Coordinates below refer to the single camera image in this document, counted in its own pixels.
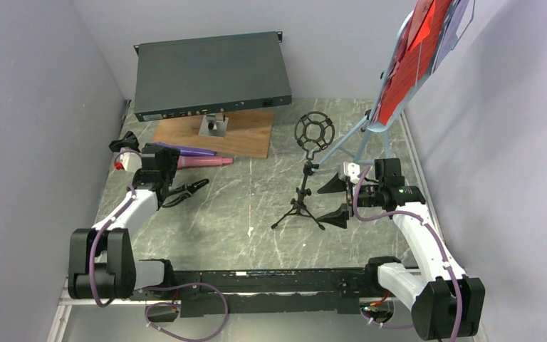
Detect pink microphone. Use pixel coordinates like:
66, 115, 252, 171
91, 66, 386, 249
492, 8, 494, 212
177, 156, 234, 168

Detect purple microphone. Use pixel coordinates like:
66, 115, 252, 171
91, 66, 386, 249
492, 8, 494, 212
154, 142, 217, 157

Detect black round-base mic stand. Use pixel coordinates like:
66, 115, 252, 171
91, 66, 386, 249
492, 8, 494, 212
108, 130, 140, 152

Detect black tripod mic stand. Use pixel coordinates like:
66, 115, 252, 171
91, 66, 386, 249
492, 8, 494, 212
271, 110, 335, 231

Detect light blue music stand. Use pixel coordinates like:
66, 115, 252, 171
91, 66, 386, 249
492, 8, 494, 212
318, 1, 476, 165

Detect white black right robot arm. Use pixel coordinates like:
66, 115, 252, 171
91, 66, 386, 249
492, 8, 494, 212
317, 158, 486, 341

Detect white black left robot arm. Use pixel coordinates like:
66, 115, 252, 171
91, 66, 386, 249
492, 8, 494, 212
68, 144, 180, 307

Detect dark green rack unit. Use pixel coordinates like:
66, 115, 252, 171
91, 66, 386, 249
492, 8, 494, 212
134, 31, 293, 122

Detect wooden board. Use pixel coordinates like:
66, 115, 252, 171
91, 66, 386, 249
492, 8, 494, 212
152, 110, 274, 159

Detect red sheet music papers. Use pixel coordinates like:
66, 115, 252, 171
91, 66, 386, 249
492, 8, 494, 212
377, 0, 452, 125

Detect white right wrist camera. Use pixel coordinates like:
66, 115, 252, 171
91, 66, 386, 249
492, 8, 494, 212
338, 162, 361, 185

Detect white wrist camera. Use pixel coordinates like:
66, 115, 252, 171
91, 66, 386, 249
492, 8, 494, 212
338, 162, 361, 185
113, 150, 142, 172

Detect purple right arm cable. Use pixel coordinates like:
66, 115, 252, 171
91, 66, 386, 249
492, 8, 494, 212
351, 165, 466, 342

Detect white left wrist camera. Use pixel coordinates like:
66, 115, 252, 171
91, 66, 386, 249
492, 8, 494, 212
113, 150, 142, 172

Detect black wire stripper pliers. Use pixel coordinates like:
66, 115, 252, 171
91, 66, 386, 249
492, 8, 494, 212
162, 179, 209, 208

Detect grey metal bracket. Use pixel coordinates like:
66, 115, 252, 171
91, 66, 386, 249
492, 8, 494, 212
199, 113, 229, 138

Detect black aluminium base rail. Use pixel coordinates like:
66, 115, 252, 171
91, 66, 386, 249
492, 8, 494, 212
110, 259, 395, 322

